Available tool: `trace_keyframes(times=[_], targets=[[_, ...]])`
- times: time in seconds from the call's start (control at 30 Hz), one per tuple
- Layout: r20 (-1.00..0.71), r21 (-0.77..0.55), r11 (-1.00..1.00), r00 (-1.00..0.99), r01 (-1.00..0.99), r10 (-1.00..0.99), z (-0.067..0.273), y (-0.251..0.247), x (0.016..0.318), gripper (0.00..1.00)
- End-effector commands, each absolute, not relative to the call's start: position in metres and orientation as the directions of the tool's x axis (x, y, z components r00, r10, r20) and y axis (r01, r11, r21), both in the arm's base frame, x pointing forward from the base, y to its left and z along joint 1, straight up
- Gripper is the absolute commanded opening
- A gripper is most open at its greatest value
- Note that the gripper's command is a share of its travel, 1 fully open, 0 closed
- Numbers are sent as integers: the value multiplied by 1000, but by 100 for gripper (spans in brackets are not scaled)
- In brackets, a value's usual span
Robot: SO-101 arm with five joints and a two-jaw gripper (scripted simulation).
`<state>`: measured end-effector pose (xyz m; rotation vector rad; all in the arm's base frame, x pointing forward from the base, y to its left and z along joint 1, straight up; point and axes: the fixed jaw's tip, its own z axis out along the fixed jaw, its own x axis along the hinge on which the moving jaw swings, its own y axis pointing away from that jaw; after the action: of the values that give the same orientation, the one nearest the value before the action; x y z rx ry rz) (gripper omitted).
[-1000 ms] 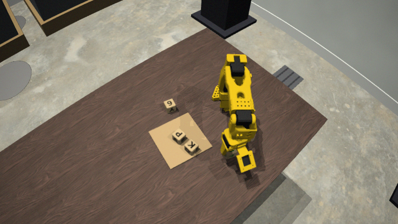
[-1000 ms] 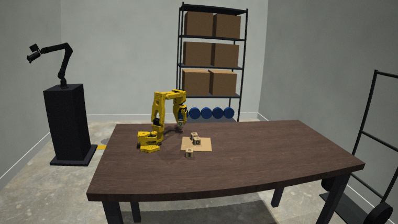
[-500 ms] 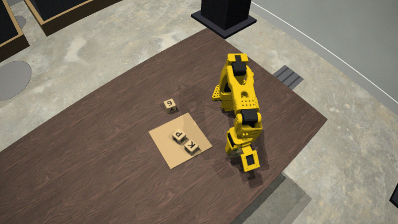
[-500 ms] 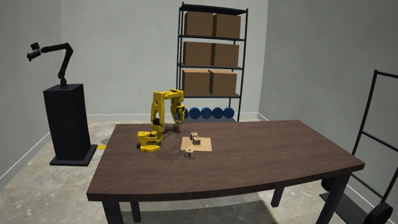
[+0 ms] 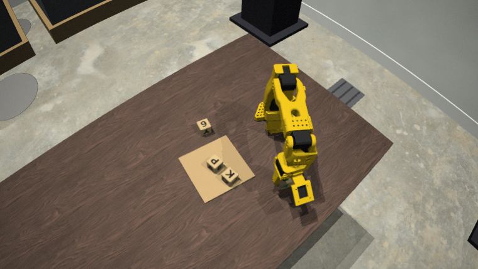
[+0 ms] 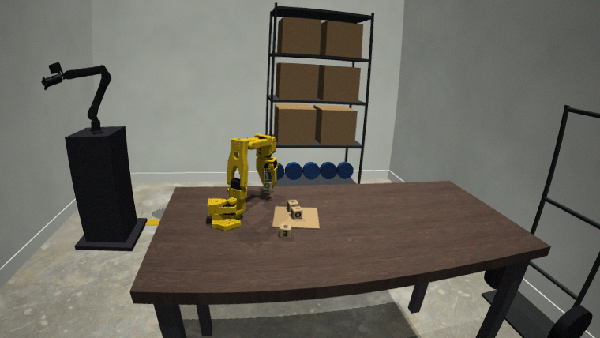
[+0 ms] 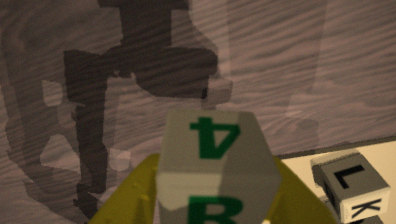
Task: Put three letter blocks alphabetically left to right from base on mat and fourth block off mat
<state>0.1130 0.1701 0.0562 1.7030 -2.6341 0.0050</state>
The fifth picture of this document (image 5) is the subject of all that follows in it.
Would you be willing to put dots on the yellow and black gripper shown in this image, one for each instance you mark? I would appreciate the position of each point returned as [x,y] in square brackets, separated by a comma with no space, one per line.
[301,190]

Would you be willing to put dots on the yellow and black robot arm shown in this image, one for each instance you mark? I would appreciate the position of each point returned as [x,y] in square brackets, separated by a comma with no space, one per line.
[297,130]

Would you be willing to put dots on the beige flat mat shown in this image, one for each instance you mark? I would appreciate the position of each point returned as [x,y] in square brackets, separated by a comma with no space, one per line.
[208,184]

